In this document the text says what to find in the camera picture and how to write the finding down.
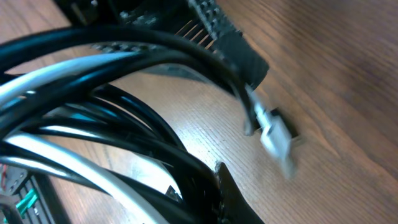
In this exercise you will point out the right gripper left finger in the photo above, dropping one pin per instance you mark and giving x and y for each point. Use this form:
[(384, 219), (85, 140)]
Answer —
[(233, 208)]

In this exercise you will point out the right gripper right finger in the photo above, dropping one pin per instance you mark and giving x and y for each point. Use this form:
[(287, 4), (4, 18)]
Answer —
[(230, 43)]

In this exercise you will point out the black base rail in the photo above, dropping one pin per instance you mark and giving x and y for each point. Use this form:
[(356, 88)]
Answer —
[(33, 195)]

